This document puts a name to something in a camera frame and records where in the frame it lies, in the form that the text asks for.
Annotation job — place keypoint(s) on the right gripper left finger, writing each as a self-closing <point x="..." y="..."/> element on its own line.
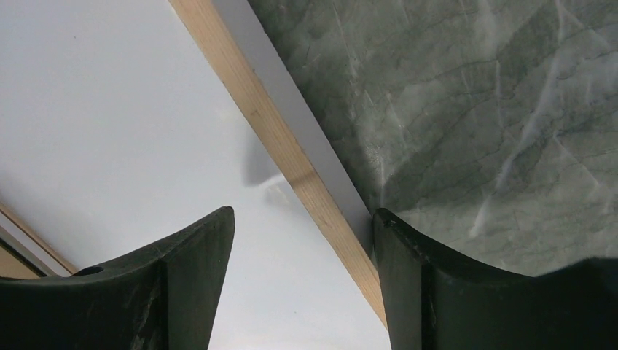
<point x="162" y="296"/>

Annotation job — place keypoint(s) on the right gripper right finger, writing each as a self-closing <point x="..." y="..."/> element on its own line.
<point x="438" y="298"/>

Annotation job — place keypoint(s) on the wooden picture frame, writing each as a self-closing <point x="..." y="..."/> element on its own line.
<point x="289" y="159"/>

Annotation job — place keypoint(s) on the brown cardboard backing board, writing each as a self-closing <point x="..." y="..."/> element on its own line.
<point x="14" y="265"/>

